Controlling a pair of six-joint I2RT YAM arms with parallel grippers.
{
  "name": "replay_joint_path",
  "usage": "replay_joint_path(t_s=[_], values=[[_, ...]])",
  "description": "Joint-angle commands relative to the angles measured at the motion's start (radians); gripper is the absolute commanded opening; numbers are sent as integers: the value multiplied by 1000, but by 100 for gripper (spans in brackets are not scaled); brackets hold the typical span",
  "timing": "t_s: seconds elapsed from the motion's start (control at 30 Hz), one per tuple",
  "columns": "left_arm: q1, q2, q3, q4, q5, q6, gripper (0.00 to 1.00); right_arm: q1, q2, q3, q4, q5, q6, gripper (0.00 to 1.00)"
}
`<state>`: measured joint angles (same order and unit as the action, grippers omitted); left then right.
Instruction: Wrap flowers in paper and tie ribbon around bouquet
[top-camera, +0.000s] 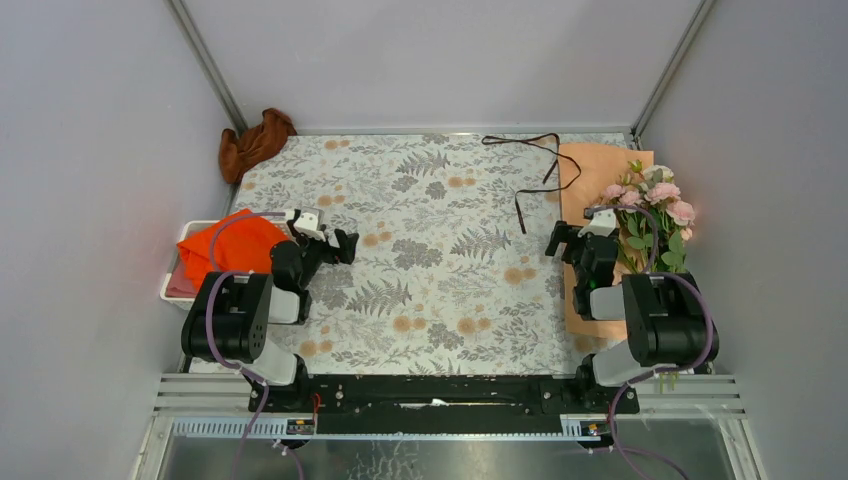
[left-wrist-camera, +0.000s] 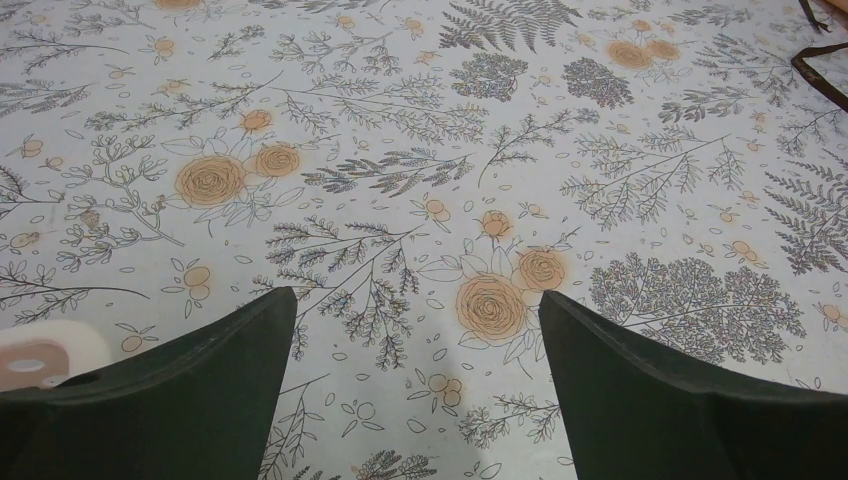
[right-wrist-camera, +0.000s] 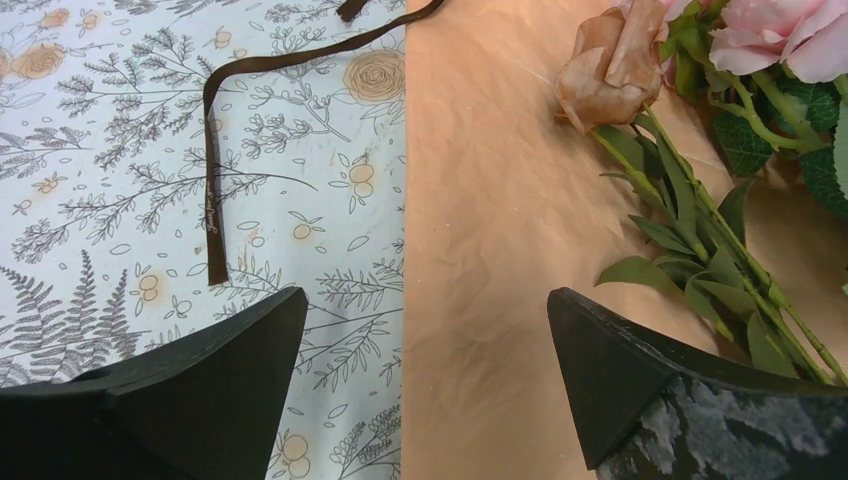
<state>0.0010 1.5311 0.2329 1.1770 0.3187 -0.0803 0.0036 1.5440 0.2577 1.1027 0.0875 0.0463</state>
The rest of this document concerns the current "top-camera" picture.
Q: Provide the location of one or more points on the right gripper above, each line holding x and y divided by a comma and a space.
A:
564, 233

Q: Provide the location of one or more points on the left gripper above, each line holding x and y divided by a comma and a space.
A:
332, 253

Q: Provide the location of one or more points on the peach wrapping paper sheet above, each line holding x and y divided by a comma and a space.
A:
585, 170

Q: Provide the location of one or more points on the pink fake flower bunch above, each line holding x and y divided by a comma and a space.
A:
656, 223

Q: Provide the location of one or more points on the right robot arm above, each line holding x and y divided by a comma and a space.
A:
667, 327

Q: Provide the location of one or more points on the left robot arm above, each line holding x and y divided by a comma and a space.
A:
229, 320

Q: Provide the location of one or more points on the white plastic basket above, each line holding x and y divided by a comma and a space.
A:
171, 290

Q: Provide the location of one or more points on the dark brown ribbon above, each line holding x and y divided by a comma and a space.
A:
550, 143

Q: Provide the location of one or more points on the orange cloth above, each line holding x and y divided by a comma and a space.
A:
240, 242

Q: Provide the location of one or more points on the floral patterned table mat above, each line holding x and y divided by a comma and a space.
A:
443, 281

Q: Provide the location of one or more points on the brown cloth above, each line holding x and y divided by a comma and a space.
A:
240, 153

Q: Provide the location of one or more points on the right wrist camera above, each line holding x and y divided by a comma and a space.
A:
601, 222

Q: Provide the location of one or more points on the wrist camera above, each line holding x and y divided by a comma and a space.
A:
601, 222
306, 223

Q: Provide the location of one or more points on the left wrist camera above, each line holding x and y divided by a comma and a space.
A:
306, 223

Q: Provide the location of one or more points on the black mounting base rail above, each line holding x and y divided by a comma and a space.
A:
452, 405

